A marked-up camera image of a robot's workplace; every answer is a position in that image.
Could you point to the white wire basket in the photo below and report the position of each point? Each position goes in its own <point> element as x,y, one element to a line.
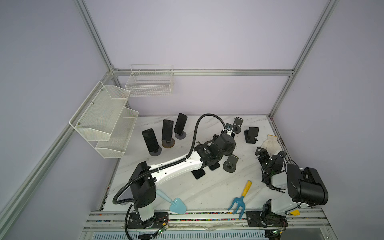
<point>151,80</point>

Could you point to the phone on grey round stand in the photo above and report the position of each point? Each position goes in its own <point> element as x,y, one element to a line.
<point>180,123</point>

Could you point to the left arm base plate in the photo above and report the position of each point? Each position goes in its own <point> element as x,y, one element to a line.
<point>147,221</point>

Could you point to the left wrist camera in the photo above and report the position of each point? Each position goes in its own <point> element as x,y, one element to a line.
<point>232,134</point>

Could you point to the teal garden trowel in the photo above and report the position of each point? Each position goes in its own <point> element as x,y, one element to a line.
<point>176,206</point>

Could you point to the blue yellow garden fork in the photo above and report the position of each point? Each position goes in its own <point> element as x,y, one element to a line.
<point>240,201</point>

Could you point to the yellow tape measure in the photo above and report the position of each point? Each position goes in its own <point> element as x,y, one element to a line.
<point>295,213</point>

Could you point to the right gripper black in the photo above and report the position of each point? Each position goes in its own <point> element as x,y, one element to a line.
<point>266,156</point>

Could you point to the aluminium front rail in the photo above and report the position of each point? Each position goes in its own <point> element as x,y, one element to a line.
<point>202,220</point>

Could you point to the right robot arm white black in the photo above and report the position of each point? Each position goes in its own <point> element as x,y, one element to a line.
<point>300,187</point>

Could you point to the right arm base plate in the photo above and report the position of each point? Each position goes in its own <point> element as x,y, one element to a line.
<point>265,218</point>

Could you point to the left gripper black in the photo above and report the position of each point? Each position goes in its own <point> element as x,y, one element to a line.
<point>230,150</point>

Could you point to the white work glove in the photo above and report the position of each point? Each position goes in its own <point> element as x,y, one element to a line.
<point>271,144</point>

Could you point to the phone on wooden-base stand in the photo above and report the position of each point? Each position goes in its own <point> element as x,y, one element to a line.
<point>167,130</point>

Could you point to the white mesh two-tier shelf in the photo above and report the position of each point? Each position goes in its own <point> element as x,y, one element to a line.
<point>105,121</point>

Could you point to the phone from stand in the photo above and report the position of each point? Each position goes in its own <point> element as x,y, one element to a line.
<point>214,166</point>
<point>198,173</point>
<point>229,127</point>

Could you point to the grey round phone stand back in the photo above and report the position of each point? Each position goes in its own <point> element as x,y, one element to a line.
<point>180,136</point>

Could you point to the black folding phone stand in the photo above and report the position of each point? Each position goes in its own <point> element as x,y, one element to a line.
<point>251,135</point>

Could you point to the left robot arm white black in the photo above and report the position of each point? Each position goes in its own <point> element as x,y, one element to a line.
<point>145,180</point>

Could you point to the grey round stand far left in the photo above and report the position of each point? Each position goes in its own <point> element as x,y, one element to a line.
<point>156,152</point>

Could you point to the dark round stand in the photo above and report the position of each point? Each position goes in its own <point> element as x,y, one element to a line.
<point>237,125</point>
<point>230,164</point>

